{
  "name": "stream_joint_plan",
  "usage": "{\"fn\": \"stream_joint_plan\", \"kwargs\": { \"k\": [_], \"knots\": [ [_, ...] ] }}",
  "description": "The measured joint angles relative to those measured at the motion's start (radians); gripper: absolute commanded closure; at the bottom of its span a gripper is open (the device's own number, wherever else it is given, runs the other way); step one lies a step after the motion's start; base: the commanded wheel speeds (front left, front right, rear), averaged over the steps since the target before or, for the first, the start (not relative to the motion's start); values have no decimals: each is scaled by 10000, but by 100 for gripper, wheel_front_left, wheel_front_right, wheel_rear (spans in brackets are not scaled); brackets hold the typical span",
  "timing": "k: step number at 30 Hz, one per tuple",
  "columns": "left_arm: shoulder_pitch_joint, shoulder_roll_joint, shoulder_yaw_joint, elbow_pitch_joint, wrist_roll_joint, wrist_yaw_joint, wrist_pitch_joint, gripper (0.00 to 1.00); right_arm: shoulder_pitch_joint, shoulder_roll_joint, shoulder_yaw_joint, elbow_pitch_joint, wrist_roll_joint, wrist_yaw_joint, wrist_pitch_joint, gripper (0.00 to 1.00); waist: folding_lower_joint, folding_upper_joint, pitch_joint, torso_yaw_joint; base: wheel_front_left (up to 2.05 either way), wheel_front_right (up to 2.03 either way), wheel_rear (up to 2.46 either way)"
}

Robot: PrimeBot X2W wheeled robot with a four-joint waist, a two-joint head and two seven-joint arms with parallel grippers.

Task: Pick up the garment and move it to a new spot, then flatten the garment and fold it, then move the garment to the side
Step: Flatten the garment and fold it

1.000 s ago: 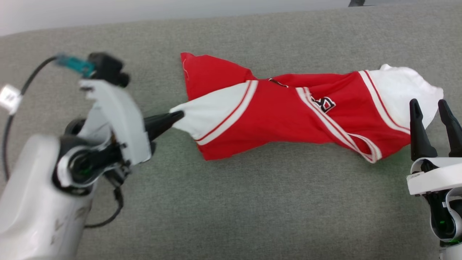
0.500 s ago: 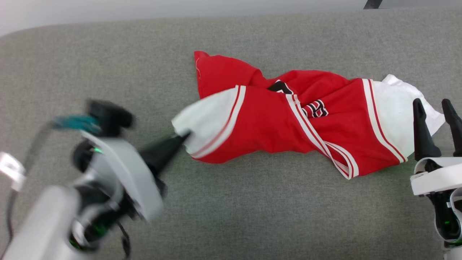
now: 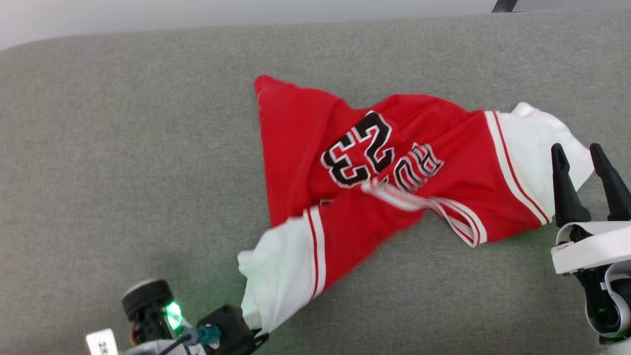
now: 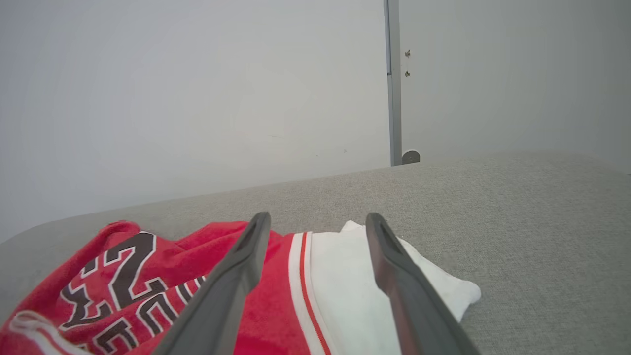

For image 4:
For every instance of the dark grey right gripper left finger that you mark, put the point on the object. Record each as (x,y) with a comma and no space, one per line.
(222,305)

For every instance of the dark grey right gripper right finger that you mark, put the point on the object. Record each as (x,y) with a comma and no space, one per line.
(419,310)

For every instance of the red and white basketball jersey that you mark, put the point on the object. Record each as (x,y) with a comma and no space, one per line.
(340,286)

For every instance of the dark round door stopper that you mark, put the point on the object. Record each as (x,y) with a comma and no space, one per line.
(411,158)

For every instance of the grey door frame strip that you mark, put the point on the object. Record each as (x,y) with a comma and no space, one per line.
(394,98)

